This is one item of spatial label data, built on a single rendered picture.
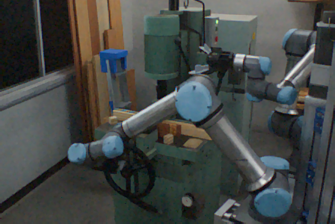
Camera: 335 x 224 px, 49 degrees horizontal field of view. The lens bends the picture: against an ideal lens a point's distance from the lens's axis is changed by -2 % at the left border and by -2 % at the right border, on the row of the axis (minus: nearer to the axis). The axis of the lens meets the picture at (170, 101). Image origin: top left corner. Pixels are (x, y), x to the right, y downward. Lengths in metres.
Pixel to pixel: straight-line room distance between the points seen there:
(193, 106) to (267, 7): 3.05
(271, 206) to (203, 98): 0.42
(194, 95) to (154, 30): 0.72
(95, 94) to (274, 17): 2.03
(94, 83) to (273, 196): 2.36
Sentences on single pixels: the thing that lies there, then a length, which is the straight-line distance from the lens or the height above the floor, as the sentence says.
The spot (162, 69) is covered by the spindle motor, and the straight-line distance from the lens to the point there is 1.82.
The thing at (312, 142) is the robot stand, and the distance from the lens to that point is 1.56.
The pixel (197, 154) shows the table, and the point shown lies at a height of 0.88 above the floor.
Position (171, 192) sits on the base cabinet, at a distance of 1.94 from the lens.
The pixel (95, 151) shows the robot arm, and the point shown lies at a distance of 1.36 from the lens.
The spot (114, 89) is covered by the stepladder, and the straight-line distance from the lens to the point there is 2.81.
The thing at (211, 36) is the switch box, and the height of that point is 1.38.
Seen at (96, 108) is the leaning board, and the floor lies 0.57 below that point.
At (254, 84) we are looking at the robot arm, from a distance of 1.59.
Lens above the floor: 1.67
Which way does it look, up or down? 18 degrees down
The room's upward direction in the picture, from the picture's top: 1 degrees clockwise
